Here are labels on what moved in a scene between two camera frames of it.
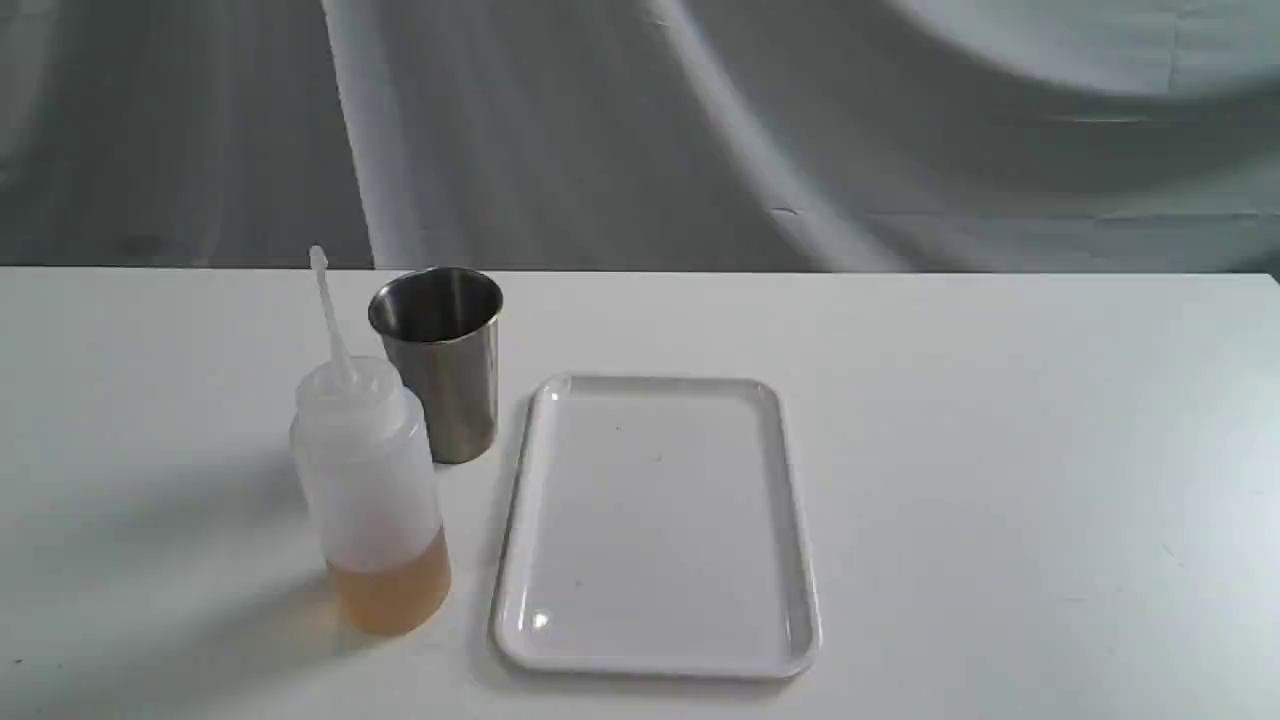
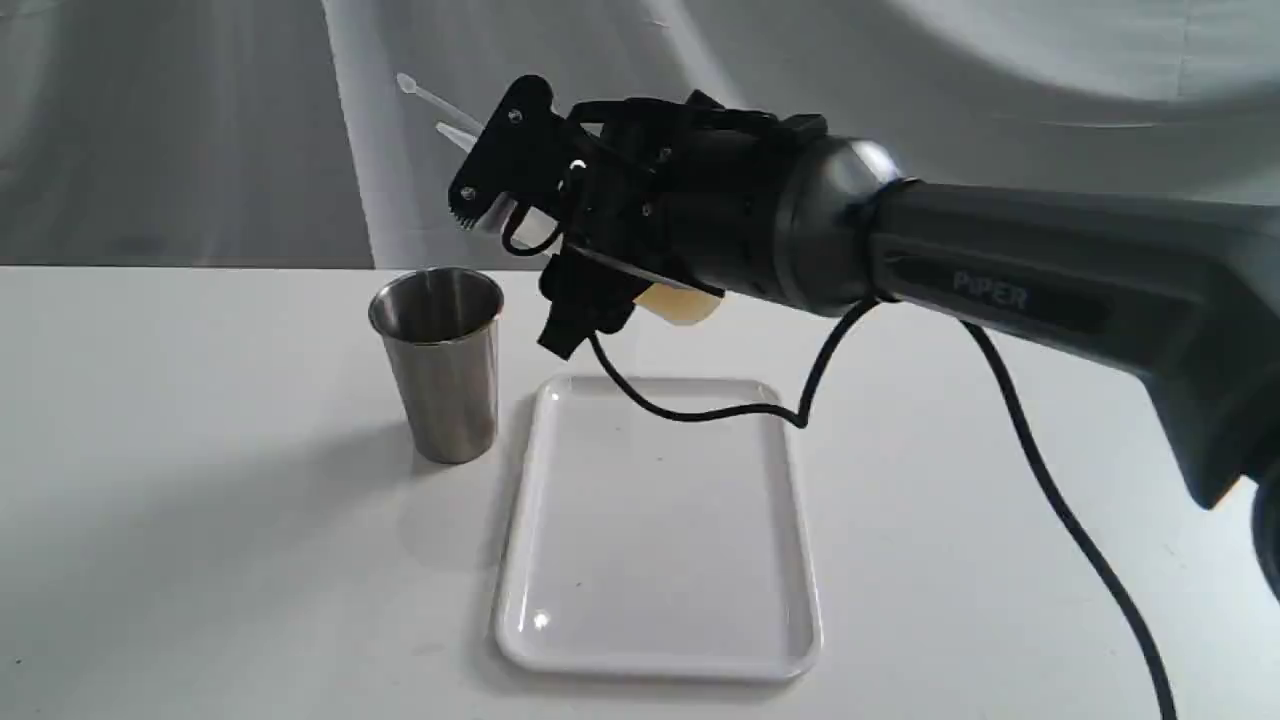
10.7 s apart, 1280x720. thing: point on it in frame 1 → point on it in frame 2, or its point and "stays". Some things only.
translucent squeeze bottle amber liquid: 364,456 → 505,216
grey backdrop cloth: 901,136 stays
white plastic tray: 652,531 stays
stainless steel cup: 439,327 stays
